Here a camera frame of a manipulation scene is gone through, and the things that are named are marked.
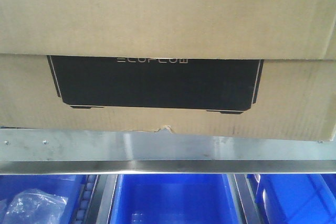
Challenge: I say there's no right metal divider rail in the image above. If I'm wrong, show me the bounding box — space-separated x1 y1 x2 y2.
227 174 264 224

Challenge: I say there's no blue plastic bin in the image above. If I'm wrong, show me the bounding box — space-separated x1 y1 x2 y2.
247 174 335 223
110 174 239 223
1 175 86 223

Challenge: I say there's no clear plastic bag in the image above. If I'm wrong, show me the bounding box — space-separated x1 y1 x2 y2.
1 188 68 223

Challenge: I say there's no brown EcoFlow cardboard box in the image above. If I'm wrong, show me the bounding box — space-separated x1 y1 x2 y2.
1 0 335 141

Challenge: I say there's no right blue plastic bin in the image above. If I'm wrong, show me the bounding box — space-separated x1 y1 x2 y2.
247 174 335 223

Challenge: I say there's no silver metal shelf beam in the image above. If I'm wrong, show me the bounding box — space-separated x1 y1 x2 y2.
1 129 335 175

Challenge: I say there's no left blue plastic bin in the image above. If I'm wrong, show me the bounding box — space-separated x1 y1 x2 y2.
1 175 86 223

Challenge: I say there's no middle blue plastic bin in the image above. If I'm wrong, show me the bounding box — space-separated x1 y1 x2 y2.
110 174 239 223

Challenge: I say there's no left roller track rail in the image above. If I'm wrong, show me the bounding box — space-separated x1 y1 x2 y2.
72 174 118 223

